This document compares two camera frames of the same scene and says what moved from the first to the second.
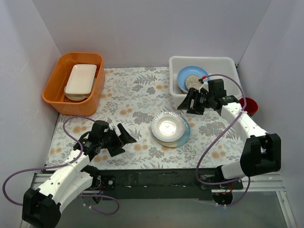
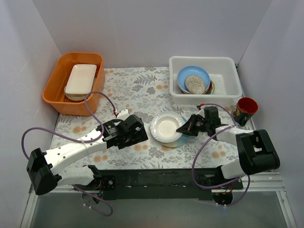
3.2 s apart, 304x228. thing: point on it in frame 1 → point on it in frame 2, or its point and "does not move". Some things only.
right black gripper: [196, 99] → [194, 125]
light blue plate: [185, 72] does not move
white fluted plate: [168, 126] does not move
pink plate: [184, 91] does not move
